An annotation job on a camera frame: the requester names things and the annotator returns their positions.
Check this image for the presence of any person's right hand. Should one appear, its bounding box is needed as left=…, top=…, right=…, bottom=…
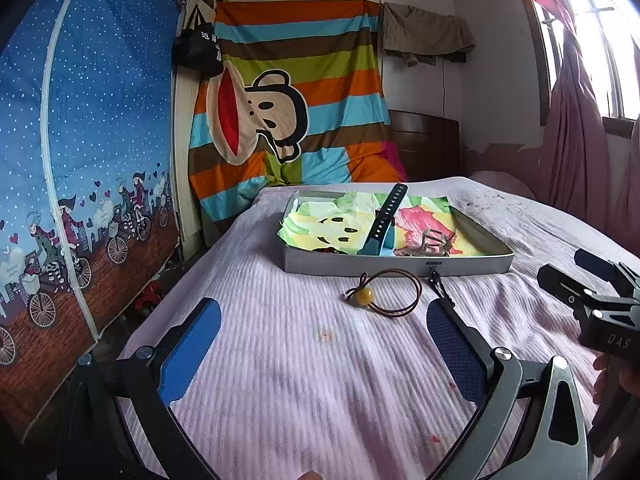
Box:
left=592, top=353, right=640, bottom=405

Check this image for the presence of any black hanging bag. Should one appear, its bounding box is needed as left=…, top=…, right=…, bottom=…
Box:
left=171, top=6, right=224, bottom=79

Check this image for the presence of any brown hair tie yellow bead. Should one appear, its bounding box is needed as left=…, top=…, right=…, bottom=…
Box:
left=343, top=268, right=423, bottom=318

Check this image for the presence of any window with wooden frame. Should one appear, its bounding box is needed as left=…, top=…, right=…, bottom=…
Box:
left=525, top=0, right=639, bottom=140

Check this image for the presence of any pink window curtain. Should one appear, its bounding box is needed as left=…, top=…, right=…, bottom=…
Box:
left=534, top=0, right=639, bottom=254

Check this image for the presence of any pink pillow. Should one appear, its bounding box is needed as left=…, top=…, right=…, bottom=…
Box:
left=470, top=170, right=536, bottom=200

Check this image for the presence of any colourful flower paper liner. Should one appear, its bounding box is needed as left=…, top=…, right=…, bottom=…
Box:
left=278, top=192, right=486, bottom=257

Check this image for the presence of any blue bicycle print wardrobe cover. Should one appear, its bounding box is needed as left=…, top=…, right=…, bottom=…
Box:
left=1, top=0, right=180, bottom=436

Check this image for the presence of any striped monkey print blanket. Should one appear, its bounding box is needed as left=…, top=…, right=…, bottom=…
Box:
left=189, top=0, right=406, bottom=223

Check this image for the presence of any pink striped bed sheet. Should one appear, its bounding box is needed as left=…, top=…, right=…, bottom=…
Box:
left=124, top=178, right=639, bottom=479

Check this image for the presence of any silver claw hair clip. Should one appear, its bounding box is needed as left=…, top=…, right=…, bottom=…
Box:
left=395, top=228, right=456, bottom=257

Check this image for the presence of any olive cloth hanging on wall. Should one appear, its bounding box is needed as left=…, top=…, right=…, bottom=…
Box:
left=382, top=2, right=476, bottom=67

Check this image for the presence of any grey metal tray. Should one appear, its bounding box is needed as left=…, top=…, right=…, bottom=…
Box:
left=281, top=191, right=514, bottom=278

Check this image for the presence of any blue smart watch band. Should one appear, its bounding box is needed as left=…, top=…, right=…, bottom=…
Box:
left=358, top=183, right=408, bottom=256

